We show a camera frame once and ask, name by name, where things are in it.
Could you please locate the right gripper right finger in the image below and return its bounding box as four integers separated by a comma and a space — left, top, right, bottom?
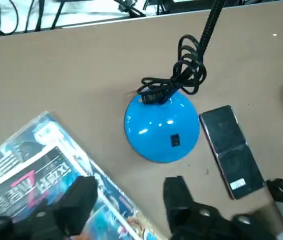
162, 175, 277, 240

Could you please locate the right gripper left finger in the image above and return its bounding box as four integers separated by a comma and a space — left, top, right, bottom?
0, 175, 99, 240

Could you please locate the blue desk lamp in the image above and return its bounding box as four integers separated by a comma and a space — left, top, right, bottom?
123, 0, 283, 164

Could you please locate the white-bordered comic book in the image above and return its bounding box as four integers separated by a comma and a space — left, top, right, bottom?
0, 145, 142, 240

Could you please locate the black foldable phone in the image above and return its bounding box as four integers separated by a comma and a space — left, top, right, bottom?
198, 105, 266, 200

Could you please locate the plastic-wrapped comic magazine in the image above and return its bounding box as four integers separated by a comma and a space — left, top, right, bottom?
0, 111, 174, 240

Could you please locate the black lamp power cord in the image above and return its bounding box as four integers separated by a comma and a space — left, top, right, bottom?
137, 34, 207, 105

